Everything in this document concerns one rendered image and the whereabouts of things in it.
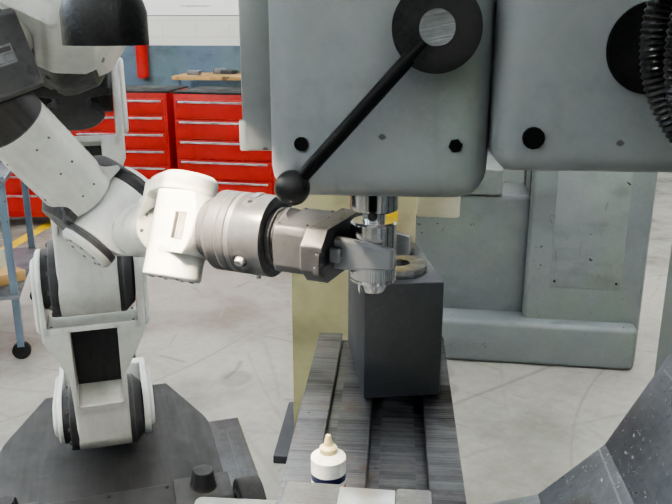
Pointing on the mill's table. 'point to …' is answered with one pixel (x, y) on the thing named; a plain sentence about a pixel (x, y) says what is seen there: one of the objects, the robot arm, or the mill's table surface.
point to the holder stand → (398, 331)
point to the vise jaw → (310, 493)
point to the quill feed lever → (455, 54)
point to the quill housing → (297, 25)
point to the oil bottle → (328, 464)
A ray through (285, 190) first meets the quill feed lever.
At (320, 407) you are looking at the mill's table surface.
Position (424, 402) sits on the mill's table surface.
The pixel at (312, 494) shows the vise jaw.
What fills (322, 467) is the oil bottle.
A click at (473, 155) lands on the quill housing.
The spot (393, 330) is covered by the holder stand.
